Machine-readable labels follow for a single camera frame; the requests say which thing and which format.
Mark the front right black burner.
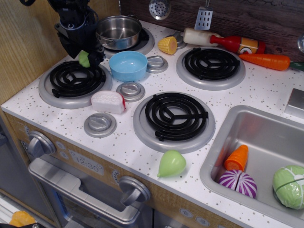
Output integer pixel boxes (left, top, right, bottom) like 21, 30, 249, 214
133, 92, 216, 153

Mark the orange toy carrot piece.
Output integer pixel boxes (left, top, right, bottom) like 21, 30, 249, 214
224, 145, 248, 171

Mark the yellow toy corn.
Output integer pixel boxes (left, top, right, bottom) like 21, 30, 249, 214
158, 36, 178, 55

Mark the silver oven knob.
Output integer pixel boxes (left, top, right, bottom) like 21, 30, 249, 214
119, 176, 151, 206
28, 131, 56, 158

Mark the green toy broccoli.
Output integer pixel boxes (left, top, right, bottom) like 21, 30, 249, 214
78, 50, 90, 68

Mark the black burner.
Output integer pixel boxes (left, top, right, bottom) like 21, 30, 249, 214
38, 61, 112, 109
176, 47, 246, 91
133, 92, 216, 153

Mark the white red toy radish slice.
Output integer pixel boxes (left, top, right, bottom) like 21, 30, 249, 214
91, 90, 125, 114

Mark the back right black burner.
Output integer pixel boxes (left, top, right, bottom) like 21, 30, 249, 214
176, 47, 246, 91

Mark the red toy ketchup bottle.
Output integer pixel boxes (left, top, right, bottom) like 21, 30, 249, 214
210, 35, 266, 54

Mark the light green toy pear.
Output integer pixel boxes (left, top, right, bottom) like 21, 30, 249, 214
157, 150, 186, 177

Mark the hanging silver strainer ladle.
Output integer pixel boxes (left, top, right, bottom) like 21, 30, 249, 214
149, 0, 171, 20

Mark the silver stove knob front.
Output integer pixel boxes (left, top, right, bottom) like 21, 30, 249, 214
84, 113, 117, 138

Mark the white toy bottle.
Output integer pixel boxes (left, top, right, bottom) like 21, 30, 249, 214
183, 28, 213, 46

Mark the silver stove knob back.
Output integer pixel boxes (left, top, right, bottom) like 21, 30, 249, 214
147, 56, 169, 74

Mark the silver sink basin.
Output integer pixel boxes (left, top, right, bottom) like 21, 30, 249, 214
200, 105, 304, 228

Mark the silver oven door handle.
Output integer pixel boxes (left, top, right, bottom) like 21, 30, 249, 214
28, 159, 140, 228

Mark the silver stove knob rear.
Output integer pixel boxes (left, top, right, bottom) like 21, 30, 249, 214
168, 31, 187, 50

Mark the yellow toy on floor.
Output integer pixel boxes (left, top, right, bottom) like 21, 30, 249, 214
9, 211, 36, 227

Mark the front left black burner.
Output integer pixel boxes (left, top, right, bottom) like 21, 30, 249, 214
38, 61, 112, 109

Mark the silver stove knob middle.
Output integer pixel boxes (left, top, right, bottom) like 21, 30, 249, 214
116, 82, 145, 102

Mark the small steel pan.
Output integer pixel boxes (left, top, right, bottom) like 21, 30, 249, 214
95, 15, 142, 50

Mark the purple striped toy onion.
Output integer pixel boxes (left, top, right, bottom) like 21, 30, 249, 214
218, 170, 257, 198

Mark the hanging silver spoon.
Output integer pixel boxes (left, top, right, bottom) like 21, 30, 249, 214
297, 34, 304, 53

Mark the hanging silver slotted spatula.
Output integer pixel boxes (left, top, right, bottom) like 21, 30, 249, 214
194, 0, 213, 30

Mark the silver faucet base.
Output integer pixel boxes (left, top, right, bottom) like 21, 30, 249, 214
285, 88, 304, 119

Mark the right silver oven knob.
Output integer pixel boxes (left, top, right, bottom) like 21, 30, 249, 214
119, 176, 151, 206

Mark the light blue plastic bowl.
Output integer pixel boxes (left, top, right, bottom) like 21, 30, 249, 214
109, 51, 148, 82

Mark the silver stove knob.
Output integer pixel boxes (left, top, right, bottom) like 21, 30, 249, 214
84, 113, 117, 138
116, 82, 145, 102
147, 56, 169, 74
168, 31, 187, 50

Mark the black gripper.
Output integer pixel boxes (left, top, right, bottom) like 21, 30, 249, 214
54, 21, 105, 67

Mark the green toy cabbage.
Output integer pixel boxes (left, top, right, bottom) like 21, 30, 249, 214
273, 165, 304, 210

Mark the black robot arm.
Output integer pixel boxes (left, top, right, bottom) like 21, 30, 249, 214
49, 0, 105, 67

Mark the left silver oven knob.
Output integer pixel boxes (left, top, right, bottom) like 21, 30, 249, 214
28, 131, 56, 158

